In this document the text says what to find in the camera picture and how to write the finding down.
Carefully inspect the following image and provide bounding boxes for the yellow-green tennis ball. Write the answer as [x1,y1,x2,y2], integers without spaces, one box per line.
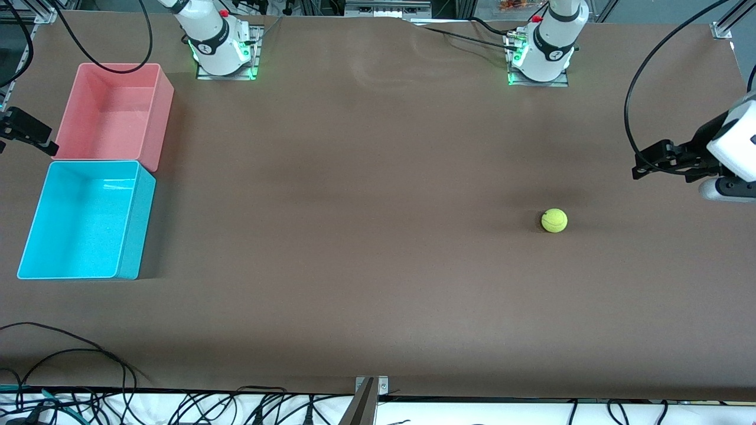
[541,208,568,233]

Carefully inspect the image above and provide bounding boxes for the pink plastic bin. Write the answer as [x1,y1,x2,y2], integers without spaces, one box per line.
[51,63,175,173]

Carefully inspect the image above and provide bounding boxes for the blue plastic bin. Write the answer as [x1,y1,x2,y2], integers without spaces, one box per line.
[17,160,157,280]

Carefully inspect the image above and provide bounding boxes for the grey power strip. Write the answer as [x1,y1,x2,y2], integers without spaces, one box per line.
[344,0,432,17]

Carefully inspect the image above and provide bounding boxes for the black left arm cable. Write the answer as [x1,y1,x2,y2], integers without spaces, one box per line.
[624,0,733,159]

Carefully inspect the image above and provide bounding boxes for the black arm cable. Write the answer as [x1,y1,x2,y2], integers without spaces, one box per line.
[50,0,154,75]
[624,0,733,159]

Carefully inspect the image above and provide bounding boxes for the black hanging cable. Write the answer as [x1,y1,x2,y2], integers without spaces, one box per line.
[0,3,35,89]

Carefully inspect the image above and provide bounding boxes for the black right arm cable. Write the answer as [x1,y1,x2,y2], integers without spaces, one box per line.
[50,0,154,75]

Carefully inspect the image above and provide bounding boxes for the aluminium frame corner bracket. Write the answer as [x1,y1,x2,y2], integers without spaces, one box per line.
[0,6,60,25]

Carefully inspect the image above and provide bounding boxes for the aluminium frame profile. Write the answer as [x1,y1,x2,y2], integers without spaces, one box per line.
[711,0,756,41]

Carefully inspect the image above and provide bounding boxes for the long black loose cable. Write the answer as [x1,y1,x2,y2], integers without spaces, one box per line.
[0,321,129,391]

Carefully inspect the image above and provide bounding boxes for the short black loose cable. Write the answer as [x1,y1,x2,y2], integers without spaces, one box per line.
[17,348,149,390]

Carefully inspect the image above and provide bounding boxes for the thin black table cable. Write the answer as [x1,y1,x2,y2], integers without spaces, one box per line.
[422,26,516,48]

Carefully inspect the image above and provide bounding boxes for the teal cable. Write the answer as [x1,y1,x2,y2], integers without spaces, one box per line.
[0,384,80,417]

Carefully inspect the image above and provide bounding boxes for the silver mounting bracket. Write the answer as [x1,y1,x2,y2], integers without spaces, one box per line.
[355,375,390,397]

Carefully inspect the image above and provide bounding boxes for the grey camera mount pole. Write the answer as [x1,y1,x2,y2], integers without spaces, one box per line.
[338,378,379,425]

